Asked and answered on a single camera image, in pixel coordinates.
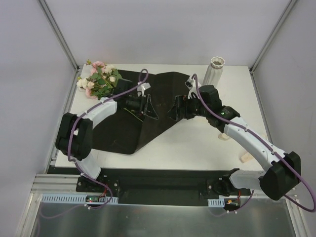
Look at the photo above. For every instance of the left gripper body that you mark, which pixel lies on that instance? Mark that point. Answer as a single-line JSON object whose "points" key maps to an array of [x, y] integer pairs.
{"points": [[143, 105]]}

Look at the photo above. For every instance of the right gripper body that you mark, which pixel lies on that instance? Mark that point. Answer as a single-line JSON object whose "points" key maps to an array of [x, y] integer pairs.
{"points": [[182, 107]]}

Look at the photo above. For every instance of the black wrapping paper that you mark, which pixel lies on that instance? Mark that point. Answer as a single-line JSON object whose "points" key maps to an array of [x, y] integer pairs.
{"points": [[127, 131]]}

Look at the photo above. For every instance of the pink white flower bouquet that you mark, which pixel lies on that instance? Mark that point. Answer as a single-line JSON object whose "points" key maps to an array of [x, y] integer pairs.
{"points": [[101, 81]]}

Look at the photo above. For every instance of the cream printed ribbon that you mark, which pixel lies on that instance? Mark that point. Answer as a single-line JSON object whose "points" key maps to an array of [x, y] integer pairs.
{"points": [[244, 156]]}

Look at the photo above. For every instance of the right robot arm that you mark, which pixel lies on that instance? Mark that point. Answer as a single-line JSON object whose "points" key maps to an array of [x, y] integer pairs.
{"points": [[280, 169]]}

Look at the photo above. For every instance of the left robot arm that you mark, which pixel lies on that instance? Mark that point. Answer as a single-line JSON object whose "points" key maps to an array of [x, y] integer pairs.
{"points": [[74, 138]]}

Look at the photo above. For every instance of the white ribbed vase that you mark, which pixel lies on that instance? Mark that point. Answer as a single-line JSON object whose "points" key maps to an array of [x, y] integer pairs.
{"points": [[214, 71]]}

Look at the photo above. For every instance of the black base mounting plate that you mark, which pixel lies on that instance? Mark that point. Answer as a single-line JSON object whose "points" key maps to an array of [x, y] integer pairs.
{"points": [[178, 198]]}

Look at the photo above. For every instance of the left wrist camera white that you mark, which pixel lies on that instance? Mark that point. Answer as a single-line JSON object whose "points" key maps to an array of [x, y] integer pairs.
{"points": [[142, 87]]}

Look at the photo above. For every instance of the right white cable duct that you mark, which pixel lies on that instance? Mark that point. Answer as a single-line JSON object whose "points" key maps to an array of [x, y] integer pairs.
{"points": [[223, 202]]}

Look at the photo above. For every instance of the white cable duct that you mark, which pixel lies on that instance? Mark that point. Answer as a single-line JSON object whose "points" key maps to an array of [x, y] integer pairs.
{"points": [[78, 199], [223, 202]]}

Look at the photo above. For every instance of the front aluminium rail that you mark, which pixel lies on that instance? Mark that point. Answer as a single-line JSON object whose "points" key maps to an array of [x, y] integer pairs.
{"points": [[54, 182]]}

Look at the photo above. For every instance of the left white cable duct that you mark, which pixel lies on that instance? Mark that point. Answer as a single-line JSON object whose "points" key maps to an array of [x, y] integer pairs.
{"points": [[78, 199]]}

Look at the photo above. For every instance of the left aluminium frame post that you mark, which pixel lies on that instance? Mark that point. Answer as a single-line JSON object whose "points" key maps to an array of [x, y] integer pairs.
{"points": [[58, 33]]}

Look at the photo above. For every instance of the aluminium frame post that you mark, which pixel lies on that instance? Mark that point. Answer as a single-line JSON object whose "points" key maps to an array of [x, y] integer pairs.
{"points": [[58, 33], [277, 27]]}

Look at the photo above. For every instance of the right aluminium frame post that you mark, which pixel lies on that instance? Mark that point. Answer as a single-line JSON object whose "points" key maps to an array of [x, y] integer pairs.
{"points": [[277, 27]]}

